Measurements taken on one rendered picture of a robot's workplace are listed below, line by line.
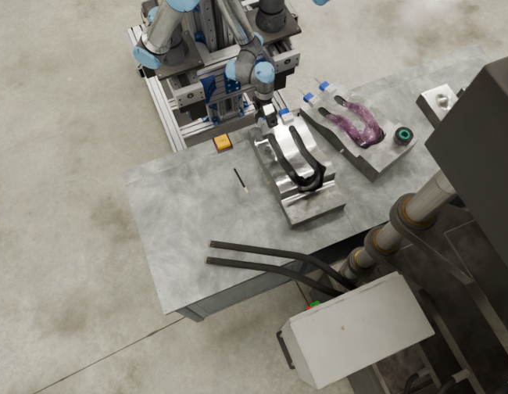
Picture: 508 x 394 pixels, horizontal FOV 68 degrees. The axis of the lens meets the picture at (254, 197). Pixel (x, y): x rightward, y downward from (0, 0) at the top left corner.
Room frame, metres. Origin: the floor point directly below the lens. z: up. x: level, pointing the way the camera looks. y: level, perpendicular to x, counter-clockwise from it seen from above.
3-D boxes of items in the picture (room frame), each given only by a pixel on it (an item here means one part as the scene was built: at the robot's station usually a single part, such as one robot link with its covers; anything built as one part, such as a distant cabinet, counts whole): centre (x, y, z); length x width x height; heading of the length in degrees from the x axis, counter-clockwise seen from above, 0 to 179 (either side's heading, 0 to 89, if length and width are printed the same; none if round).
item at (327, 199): (0.78, -0.19, 0.87); 0.50 x 0.26 x 0.14; 20
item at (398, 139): (0.88, -0.68, 0.93); 0.08 x 0.08 x 0.04
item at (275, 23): (1.48, -0.12, 1.09); 0.15 x 0.15 x 0.10
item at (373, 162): (0.99, -0.50, 0.86); 0.50 x 0.26 x 0.11; 37
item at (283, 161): (0.80, -0.20, 0.92); 0.35 x 0.16 x 0.09; 20
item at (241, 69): (1.05, 0.03, 1.20); 0.11 x 0.11 x 0.08; 69
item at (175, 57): (1.30, 0.34, 1.09); 0.15 x 0.15 x 0.10
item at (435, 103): (1.08, -0.94, 0.84); 0.20 x 0.15 x 0.07; 20
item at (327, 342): (0.05, -0.24, 0.74); 0.31 x 0.22 x 1.47; 110
